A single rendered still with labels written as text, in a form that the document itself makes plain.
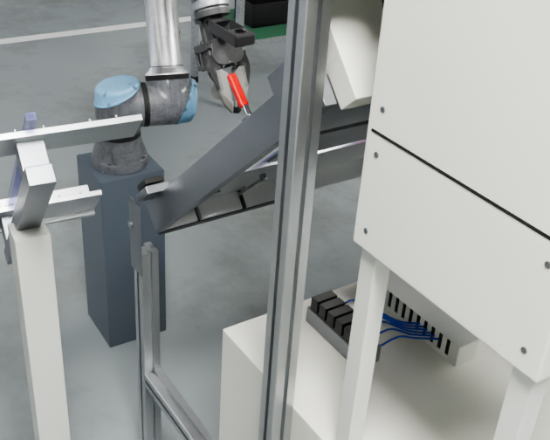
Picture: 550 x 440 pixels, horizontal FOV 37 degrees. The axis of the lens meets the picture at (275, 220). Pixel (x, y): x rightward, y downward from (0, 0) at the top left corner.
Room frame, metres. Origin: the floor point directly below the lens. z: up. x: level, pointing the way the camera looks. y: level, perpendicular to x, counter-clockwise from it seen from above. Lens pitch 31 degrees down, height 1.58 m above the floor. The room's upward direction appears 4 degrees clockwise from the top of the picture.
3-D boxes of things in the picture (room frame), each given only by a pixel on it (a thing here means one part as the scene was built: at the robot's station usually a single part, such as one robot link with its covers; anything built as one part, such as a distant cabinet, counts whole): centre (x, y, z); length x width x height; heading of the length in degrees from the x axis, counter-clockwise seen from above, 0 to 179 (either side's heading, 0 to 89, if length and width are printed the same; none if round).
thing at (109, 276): (1.95, 0.43, 0.27); 0.18 x 0.18 x 0.55; 34
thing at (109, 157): (1.95, 0.43, 0.60); 0.15 x 0.15 x 0.10
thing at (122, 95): (1.96, 0.42, 0.72); 0.13 x 0.12 x 0.14; 111
